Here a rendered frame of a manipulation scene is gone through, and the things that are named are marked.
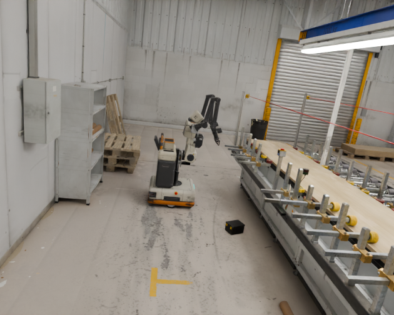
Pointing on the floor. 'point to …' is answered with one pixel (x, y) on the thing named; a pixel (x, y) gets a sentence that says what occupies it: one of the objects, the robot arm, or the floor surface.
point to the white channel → (349, 62)
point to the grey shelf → (80, 140)
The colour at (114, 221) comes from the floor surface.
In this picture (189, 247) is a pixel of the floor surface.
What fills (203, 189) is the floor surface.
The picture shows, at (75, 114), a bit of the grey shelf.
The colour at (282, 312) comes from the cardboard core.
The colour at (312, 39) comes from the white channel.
